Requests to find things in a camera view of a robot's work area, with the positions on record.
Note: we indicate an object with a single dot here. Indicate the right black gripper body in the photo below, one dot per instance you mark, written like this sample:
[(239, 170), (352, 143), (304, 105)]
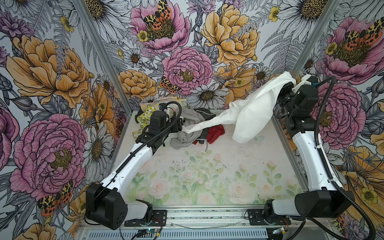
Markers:
[(284, 97)]

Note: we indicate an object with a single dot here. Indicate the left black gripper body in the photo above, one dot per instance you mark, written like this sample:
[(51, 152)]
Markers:
[(175, 127)]

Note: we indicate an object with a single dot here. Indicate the white cloth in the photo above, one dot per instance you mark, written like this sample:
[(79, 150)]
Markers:
[(252, 114)]

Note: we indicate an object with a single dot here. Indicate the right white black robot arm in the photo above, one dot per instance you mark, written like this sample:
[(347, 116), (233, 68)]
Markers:
[(323, 198)]

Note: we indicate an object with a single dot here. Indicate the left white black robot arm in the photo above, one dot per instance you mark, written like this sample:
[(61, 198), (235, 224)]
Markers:
[(105, 202)]

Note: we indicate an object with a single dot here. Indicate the dark grey cloth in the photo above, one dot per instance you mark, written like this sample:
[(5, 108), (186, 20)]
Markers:
[(207, 115)]

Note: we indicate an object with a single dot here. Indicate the yellow green patterned cloth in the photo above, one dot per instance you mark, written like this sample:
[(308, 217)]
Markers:
[(146, 110)]

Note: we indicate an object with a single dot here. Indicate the red cloth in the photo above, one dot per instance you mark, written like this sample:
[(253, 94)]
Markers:
[(210, 135)]

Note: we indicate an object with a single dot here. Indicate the small green circuit board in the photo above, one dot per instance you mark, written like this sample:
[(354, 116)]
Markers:
[(148, 231)]

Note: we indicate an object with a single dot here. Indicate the right small circuit board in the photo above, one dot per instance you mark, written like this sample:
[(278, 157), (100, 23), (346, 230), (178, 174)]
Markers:
[(279, 231)]

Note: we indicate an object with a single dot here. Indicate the right aluminium corner post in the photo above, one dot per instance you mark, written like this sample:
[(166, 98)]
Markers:
[(320, 26)]

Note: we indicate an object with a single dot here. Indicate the aluminium corner post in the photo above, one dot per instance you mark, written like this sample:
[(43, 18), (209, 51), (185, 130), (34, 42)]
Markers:
[(320, 26), (97, 41)]

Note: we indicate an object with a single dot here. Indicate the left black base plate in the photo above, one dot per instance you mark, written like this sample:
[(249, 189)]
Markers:
[(156, 218)]

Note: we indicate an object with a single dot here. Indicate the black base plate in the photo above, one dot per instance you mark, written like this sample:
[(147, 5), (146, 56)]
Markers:
[(156, 218), (258, 217)]

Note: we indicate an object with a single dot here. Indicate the aluminium front rail frame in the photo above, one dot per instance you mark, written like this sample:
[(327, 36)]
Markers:
[(206, 223)]

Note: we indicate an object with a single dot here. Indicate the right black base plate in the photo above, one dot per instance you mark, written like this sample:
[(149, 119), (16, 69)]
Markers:
[(258, 217)]

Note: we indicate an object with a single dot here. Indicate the left aluminium corner post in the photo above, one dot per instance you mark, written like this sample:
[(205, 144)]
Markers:
[(97, 41)]

